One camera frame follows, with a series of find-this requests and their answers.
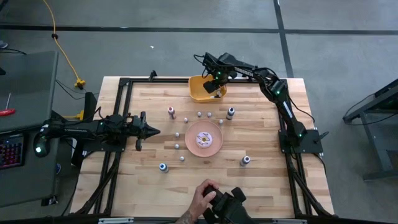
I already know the yellow extension cable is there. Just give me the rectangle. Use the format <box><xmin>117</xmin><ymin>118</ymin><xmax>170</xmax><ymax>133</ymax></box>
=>
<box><xmin>42</xmin><ymin>0</ymin><xmax>87</xmax><ymax>90</ymax></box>

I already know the yellow plastic bin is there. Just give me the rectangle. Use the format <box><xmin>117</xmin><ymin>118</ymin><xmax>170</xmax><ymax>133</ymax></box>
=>
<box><xmin>188</xmin><ymin>74</ymin><xmax>228</xmax><ymax>104</ymax></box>

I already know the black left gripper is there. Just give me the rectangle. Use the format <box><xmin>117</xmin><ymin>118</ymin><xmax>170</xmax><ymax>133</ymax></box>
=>
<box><xmin>129</xmin><ymin>111</ymin><xmax>161</xmax><ymax>152</ymax></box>

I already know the black upright box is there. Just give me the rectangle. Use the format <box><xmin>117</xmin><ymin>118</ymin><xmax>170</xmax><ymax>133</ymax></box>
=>
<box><xmin>83</xmin><ymin>91</ymin><xmax>98</xmax><ymax>123</ymax></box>

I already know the pink round plate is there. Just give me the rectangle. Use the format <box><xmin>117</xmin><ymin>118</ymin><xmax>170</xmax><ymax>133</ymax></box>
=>
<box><xmin>184</xmin><ymin>120</ymin><xmax>224</xmax><ymax>158</ymax></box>

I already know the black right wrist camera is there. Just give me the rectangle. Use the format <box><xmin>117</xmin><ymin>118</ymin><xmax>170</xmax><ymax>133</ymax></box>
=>
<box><xmin>201</xmin><ymin>52</ymin><xmax>220</xmax><ymax>77</ymax></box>

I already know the backlit computer keyboard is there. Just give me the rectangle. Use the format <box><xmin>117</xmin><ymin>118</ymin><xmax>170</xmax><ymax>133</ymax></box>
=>
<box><xmin>0</xmin><ymin>133</ymin><xmax>25</xmax><ymax>170</ymax></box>

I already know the person's hand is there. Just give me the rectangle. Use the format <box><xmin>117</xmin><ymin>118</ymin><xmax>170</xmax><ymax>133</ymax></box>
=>
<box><xmin>190</xmin><ymin>179</ymin><xmax>220</xmax><ymax>215</ymax></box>

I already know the black lit computer mouse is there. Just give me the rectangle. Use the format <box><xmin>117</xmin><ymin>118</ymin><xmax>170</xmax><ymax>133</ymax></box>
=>
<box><xmin>33</xmin><ymin>136</ymin><xmax>51</xmax><ymax>159</ymax></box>

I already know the yellow plug connector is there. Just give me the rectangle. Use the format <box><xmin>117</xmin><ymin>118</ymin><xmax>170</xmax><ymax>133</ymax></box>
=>
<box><xmin>63</xmin><ymin>109</ymin><xmax>85</xmax><ymax>121</ymax></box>

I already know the person's forearm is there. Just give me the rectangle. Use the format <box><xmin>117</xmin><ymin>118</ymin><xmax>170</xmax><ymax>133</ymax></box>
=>
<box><xmin>174</xmin><ymin>208</ymin><xmax>200</xmax><ymax>224</ymax></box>

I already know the silver frame bracket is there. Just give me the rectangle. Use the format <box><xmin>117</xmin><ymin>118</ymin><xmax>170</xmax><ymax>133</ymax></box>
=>
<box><xmin>272</xmin><ymin>218</ymin><xmax>308</xmax><ymax>224</ymax></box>
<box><xmin>98</xmin><ymin>217</ymin><xmax>135</xmax><ymax>224</ymax></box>

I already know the white frosted donut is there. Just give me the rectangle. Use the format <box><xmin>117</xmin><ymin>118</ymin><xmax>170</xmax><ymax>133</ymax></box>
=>
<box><xmin>195</xmin><ymin>131</ymin><xmax>213</xmax><ymax>149</ymax></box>

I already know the grey desk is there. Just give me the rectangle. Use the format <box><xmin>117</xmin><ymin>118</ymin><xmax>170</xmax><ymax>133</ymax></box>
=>
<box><xmin>0</xmin><ymin>50</ymin><xmax>60</xmax><ymax>208</ymax></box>

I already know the red-handled screwdriver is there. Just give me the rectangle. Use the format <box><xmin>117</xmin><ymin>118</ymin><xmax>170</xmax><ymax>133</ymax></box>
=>
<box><xmin>0</xmin><ymin>92</ymin><xmax>16</xmax><ymax>118</ymax></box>

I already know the grey metal table frame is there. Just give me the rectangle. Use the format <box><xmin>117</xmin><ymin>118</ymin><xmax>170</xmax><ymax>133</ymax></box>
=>
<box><xmin>341</xmin><ymin>78</ymin><xmax>398</xmax><ymax>182</ymax></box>

